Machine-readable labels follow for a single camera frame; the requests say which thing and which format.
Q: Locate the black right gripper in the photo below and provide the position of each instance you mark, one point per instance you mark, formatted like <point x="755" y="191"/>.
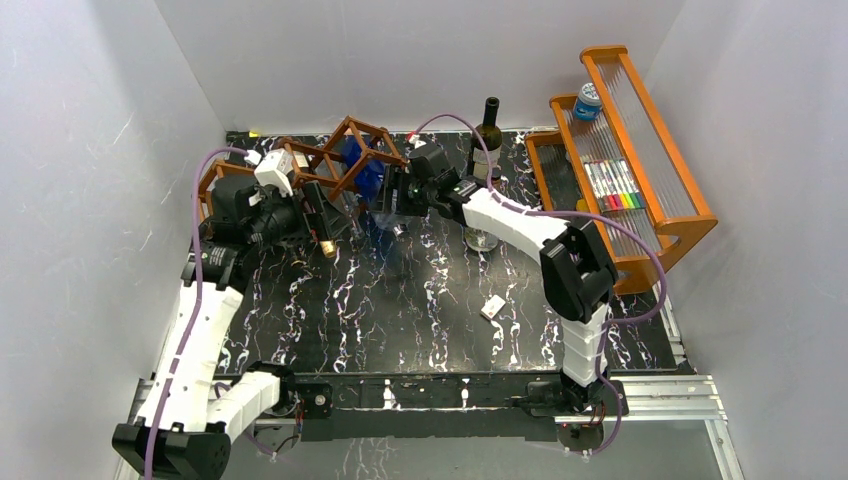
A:
<point x="396" y="179"/>

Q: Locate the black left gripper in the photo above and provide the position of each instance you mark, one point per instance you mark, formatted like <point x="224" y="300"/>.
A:
<point x="302" y="221"/>

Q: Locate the blue labelled plastic bottle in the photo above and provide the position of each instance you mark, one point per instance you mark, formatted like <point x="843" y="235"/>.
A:
<point x="368" y="182"/>

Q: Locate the clear glass corked bottle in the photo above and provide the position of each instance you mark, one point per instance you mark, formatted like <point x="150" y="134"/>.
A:
<point x="479" y="240"/>

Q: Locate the dark green wine bottle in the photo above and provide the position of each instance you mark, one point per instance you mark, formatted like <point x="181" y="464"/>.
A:
<point x="484" y="154"/>

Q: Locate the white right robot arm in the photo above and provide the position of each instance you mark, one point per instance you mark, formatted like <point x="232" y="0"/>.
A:
<point x="578" y="274"/>

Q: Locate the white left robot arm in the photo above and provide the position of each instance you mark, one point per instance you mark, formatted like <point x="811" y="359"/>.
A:
<point x="199" y="331"/>

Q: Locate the gold-capped red wine bottle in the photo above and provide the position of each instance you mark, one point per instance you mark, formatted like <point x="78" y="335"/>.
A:
<point x="315" y="216"/>

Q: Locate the brown wooden wine rack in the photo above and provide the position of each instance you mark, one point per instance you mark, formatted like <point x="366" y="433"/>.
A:
<point x="323" y="163"/>

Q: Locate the small white box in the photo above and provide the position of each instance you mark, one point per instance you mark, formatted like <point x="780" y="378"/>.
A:
<point x="492" y="307"/>

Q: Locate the blue lidded small jar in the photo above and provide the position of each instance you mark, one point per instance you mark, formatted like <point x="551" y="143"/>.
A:
<point x="588" y="104"/>

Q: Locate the orange wooden display shelf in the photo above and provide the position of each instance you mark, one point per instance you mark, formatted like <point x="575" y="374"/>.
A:
<point x="629" y="126"/>

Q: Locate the row of coloured markers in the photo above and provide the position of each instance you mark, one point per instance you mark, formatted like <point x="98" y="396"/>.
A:
<point x="613" y="185"/>

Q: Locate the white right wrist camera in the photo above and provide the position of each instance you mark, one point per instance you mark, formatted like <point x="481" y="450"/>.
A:
<point x="415" y="140"/>

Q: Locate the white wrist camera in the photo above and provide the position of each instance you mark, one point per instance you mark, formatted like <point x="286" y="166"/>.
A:
<point x="415" y="140"/>
<point x="273" y="169"/>

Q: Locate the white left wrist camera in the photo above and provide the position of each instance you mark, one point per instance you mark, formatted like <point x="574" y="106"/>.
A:
<point x="273" y="169"/>

